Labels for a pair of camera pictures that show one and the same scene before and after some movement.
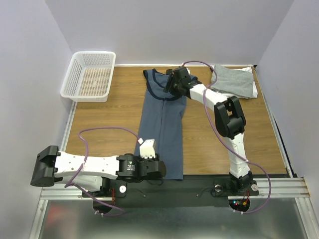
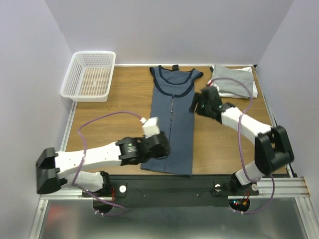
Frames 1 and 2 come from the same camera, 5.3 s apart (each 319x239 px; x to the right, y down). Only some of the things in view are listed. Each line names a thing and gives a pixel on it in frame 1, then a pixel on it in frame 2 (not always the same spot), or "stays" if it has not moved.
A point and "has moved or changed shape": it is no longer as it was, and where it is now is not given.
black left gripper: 142,159 → 164,155
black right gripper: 170,81 → 199,104
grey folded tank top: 234,82 stays
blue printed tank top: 161,118 has moved or changed shape
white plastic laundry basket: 88,76 stays
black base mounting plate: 129,190 stays
